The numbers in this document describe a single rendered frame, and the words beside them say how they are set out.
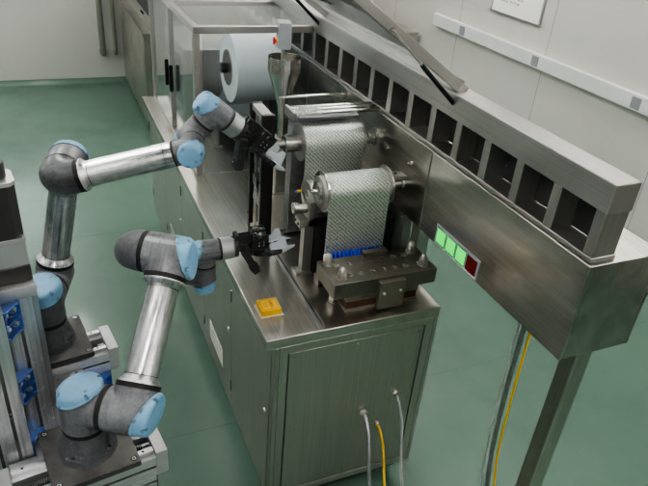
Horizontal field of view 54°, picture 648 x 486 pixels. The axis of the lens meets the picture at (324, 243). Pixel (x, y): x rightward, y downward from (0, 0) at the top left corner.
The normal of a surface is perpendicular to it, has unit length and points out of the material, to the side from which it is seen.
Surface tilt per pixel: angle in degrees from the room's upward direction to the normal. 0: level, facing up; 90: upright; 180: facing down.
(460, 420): 0
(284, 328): 0
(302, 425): 90
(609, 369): 0
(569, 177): 90
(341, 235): 90
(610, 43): 90
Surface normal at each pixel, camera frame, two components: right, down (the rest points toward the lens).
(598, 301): 0.38, 0.50
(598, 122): -0.92, 0.13
